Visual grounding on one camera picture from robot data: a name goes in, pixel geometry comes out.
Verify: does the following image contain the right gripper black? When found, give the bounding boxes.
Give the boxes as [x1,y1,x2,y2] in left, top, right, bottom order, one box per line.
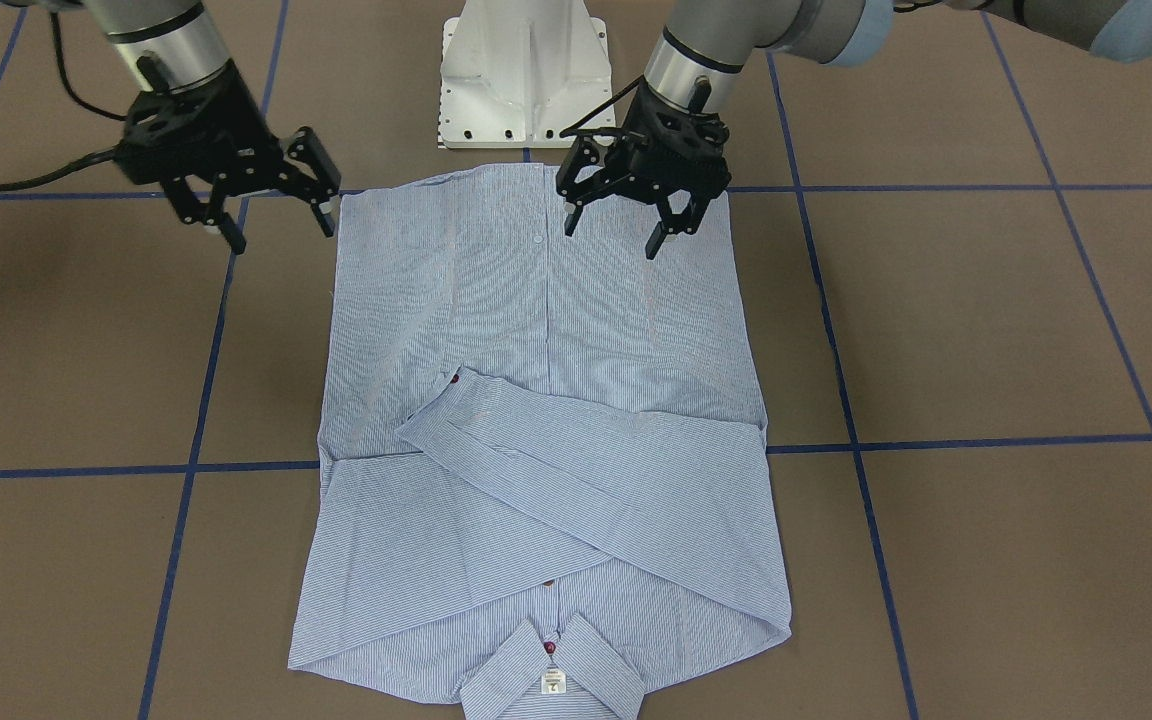
[116,61,340,253]

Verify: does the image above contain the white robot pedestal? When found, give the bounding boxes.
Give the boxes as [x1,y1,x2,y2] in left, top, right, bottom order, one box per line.
[438,1,617,150]

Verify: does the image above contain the blue striped button shirt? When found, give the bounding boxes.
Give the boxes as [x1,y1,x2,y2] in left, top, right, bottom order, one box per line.
[288,162,791,719]

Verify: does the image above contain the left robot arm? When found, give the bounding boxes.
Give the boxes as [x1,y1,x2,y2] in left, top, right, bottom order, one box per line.
[556,1,1152,259]

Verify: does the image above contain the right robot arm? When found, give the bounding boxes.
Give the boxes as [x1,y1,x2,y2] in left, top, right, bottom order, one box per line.
[3,1,340,253]

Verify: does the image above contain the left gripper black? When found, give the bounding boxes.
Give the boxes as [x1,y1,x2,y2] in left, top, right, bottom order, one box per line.
[556,79,732,262]

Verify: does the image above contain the black cable on table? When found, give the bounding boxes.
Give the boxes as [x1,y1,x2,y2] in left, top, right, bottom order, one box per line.
[0,10,127,194]

